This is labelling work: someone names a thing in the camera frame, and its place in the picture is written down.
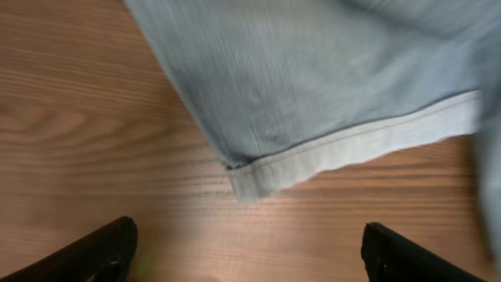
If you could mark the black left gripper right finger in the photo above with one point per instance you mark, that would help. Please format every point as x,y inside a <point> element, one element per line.
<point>390,257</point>

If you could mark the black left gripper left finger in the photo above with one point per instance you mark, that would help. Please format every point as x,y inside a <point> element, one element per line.
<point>103,255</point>

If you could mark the light blue denim shorts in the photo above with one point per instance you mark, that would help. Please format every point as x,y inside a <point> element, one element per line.
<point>286,89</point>

